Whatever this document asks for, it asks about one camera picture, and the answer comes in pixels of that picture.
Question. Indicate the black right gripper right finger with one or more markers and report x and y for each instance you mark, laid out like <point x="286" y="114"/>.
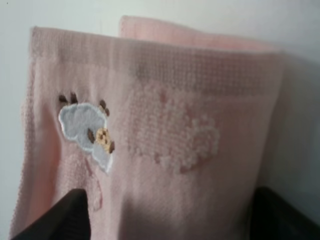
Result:
<point x="272" y="218"/>

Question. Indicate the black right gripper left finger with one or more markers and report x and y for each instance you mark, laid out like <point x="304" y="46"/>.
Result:
<point x="68" y="219"/>

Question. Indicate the pink terry towel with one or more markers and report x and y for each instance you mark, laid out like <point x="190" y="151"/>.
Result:
<point x="164" y="128"/>

